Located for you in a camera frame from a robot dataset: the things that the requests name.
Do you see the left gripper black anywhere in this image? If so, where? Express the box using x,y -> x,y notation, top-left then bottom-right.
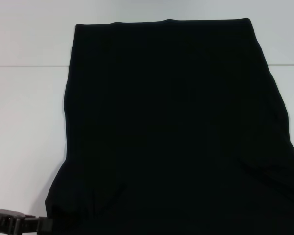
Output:
0,208 -> 55,235

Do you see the black shirt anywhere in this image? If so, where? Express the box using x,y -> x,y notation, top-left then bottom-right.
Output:
44,17 -> 294,235

